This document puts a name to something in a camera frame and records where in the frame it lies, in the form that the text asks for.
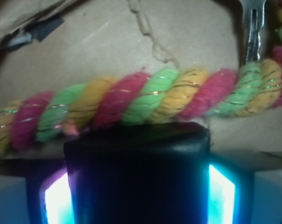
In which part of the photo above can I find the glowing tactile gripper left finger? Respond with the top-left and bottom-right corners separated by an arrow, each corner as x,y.
0,168 -> 75,224

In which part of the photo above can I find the black box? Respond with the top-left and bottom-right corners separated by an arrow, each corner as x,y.
63,122 -> 210,224

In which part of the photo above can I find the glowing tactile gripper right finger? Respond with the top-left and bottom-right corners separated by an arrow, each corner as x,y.
207,163 -> 282,224

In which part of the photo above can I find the brown paper bag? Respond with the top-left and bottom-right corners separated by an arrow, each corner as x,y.
0,0 -> 282,152

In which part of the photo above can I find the bunch of keys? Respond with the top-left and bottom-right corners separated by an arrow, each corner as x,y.
239,0 -> 266,64

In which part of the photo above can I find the multicolour twisted rope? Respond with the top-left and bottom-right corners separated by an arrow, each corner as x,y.
0,0 -> 282,156

